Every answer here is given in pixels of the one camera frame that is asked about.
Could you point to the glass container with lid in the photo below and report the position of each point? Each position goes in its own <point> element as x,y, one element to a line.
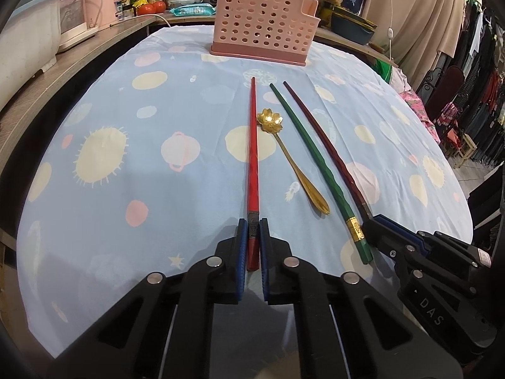
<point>185,2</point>

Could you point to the hanging clothes rack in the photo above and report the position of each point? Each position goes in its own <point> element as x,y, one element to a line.
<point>477,87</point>

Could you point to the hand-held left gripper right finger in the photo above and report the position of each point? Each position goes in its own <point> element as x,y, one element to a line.
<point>266,276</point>

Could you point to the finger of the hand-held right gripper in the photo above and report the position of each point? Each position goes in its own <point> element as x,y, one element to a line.
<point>398,229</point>
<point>388,244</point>

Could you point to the green chopstick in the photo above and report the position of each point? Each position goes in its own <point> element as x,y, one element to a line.
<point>331,181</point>

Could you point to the wet wipes pack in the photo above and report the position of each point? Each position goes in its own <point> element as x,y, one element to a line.
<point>193,10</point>

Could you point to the pink patterned cloth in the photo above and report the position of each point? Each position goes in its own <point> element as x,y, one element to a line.
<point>420,118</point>

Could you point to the red chopstick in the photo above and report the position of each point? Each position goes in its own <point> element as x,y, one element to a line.
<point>252,146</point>

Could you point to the blue planet print tablecloth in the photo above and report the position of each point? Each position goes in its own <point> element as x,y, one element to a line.
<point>158,205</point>

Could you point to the blue baking dish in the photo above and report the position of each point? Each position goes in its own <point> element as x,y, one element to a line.
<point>353,27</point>

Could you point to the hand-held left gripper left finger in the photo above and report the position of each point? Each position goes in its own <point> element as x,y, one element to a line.
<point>241,268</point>

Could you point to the red tomato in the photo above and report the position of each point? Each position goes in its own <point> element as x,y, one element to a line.
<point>159,6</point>
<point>145,9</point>

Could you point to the wooden shelf board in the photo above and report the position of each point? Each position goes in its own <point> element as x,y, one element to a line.
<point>59,79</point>

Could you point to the white glass kettle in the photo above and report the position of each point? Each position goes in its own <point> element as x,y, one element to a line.
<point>75,19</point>

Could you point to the beige curtain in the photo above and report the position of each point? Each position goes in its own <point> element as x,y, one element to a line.
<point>414,15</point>

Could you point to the gold flower spoon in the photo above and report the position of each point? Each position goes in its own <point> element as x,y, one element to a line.
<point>269,120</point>

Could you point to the pink perforated utensil basket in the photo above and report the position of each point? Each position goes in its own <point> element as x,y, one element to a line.
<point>256,19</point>

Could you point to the light blue plastic tub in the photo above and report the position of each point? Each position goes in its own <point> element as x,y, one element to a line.
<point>27,43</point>

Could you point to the maroon chopstick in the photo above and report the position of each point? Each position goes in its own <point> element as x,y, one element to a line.
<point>333,146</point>

